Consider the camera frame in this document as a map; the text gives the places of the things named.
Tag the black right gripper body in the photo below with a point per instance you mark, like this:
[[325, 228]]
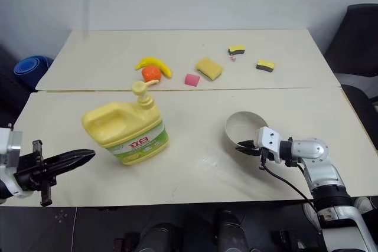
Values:
[[256, 150]]

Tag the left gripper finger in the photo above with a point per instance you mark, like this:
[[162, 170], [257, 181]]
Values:
[[75, 154], [71, 164]]

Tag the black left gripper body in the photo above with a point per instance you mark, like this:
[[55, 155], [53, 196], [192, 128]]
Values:
[[29, 175]]

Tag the white ceramic bowl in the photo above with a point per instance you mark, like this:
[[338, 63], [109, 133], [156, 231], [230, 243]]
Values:
[[240, 129]]

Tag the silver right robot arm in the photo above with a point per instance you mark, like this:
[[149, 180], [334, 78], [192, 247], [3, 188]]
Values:
[[322, 163]]

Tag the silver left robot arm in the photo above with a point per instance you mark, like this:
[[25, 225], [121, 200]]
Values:
[[7, 188]]

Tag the yellow pump detergent bottle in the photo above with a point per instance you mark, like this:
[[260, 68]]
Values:
[[127, 131]]

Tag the dark rounded shape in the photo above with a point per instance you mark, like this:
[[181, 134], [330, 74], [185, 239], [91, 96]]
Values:
[[161, 237], [231, 231]]

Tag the yellow black scouring sponge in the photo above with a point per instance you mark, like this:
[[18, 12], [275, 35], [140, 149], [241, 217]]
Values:
[[236, 49], [265, 65]]

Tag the pink sponge block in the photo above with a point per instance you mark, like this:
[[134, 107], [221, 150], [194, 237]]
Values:
[[192, 80]]

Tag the large yellow sponge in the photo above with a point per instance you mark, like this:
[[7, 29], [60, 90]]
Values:
[[209, 68]]

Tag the dark bulky object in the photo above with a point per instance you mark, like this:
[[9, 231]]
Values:
[[11, 92]]

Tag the blue rolled mat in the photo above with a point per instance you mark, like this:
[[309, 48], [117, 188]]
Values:
[[29, 69]]

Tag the orange toy fruit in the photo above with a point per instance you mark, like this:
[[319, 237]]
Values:
[[151, 73]]

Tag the yellow toy banana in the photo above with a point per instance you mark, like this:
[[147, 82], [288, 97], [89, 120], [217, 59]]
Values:
[[156, 63]]

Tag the black office chair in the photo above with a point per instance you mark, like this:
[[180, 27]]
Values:
[[354, 45]]

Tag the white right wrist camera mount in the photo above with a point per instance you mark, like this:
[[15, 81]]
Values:
[[270, 141]]

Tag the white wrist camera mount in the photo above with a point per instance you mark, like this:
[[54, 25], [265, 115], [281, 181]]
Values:
[[10, 145], [270, 141]]

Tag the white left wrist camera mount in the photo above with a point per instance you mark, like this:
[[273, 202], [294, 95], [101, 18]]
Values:
[[10, 145]]

